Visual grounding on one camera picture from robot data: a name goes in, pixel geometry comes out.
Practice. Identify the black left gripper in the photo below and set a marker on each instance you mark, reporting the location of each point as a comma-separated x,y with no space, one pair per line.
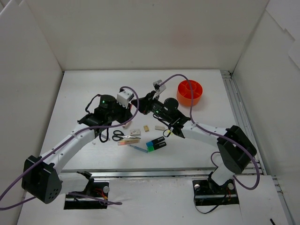
126,113

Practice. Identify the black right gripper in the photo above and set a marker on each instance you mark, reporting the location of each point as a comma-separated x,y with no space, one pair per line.
145,106

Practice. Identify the blue slim highlighter pen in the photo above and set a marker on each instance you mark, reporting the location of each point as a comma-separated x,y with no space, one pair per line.
138,148

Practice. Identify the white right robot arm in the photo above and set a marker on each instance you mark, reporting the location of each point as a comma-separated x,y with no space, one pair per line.
235,149

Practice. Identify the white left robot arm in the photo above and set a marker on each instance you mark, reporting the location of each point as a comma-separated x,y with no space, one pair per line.
43,178

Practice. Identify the pink white mini stapler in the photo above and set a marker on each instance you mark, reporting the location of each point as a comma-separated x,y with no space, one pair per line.
125,126

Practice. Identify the tan eraser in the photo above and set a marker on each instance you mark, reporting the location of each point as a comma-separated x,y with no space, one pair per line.
146,128

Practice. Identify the white staples box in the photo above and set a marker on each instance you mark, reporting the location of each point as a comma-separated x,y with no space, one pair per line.
135,132

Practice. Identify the grey white eraser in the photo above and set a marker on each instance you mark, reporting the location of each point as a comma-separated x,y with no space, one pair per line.
162,128

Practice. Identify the orange slim highlighter pen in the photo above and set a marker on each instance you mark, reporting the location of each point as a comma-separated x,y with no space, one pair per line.
127,142

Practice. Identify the yellow slim highlighter pen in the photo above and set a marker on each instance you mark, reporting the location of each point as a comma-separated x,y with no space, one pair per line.
130,138

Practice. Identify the blue capped black highlighter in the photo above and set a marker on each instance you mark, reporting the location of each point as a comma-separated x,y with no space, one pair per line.
155,141

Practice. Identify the green capped black highlighter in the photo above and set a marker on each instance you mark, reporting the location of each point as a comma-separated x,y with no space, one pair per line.
156,146

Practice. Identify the orange round divided container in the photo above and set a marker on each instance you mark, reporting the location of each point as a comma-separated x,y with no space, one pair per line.
187,95

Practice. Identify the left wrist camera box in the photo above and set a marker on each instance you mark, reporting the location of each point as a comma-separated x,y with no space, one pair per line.
124,97

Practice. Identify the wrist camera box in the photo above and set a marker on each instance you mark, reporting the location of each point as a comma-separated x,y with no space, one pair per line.
159,88
124,97

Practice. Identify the black handled scissors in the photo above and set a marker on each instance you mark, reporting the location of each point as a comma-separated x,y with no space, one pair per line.
119,135

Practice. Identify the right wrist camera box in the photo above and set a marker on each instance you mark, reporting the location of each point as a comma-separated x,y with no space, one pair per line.
159,88

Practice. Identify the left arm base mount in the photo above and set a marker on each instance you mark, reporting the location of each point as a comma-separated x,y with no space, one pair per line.
94,188

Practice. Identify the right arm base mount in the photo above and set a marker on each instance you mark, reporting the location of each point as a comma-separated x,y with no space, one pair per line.
207,194

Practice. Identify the aluminium rail frame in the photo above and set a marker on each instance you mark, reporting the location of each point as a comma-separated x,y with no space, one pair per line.
156,188

